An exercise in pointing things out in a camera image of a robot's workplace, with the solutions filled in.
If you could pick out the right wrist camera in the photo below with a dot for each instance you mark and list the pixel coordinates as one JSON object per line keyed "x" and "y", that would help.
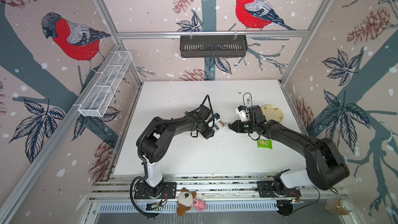
{"x": 243, "y": 113}

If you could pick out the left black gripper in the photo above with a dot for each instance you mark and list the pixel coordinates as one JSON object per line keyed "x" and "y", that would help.
{"x": 209, "y": 134}

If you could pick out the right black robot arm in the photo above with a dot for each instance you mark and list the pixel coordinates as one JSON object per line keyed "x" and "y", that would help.
{"x": 325, "y": 166}

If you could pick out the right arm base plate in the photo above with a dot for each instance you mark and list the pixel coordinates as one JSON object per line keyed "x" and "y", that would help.
{"x": 275, "y": 189}

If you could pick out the cream ceramic plate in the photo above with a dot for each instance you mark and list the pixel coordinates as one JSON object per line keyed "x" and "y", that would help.
{"x": 272, "y": 112}

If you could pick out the green snack packet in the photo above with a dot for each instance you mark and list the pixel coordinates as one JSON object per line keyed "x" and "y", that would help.
{"x": 264, "y": 144}

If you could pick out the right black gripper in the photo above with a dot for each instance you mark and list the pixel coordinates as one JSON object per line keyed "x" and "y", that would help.
{"x": 238, "y": 127}

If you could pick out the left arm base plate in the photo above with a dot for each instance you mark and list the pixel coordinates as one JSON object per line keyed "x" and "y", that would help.
{"x": 163, "y": 190}

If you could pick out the pink plush toy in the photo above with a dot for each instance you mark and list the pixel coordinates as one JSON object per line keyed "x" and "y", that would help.
{"x": 199, "y": 205}

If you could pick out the amber plastic jar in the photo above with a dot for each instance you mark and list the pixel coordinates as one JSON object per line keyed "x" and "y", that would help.
{"x": 339, "y": 206}

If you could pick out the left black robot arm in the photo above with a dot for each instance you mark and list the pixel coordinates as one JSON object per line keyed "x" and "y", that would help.
{"x": 155, "y": 140}

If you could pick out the white red remote control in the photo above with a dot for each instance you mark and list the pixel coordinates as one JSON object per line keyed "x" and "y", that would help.
{"x": 218, "y": 126}

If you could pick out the black wire wall basket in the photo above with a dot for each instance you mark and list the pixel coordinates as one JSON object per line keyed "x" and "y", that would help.
{"x": 213, "y": 46}

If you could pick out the brown white plush dog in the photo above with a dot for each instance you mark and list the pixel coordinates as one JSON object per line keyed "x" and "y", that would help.
{"x": 185, "y": 201}

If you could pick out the white wire wall basket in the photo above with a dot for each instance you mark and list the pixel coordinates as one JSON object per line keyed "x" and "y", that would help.
{"x": 101, "y": 94}

